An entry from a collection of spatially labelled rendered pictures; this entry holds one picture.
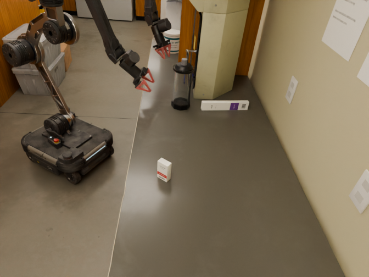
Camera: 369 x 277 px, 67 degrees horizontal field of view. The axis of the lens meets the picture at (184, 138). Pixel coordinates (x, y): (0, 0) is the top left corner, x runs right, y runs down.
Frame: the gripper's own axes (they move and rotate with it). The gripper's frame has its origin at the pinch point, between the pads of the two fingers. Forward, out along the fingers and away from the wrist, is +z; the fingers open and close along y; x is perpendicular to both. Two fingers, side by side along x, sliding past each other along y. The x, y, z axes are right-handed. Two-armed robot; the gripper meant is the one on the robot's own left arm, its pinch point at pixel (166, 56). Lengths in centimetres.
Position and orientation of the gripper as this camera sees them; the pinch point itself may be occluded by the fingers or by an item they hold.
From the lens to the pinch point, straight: 186.4
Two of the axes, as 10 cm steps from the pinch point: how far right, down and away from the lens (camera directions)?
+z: 3.4, 8.7, 3.7
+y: 6.6, -5.0, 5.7
